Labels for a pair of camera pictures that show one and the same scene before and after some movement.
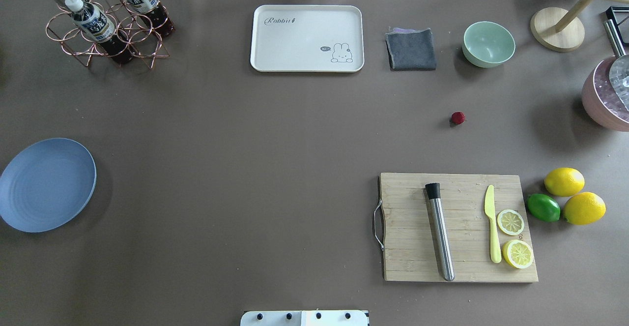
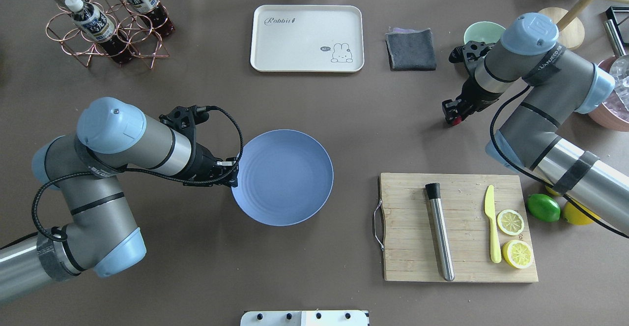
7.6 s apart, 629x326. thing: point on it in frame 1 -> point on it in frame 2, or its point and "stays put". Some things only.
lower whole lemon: (584, 208) stays put
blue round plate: (45, 183) -> (285, 178)
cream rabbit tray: (306, 38) stays put
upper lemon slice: (510, 222) stays put
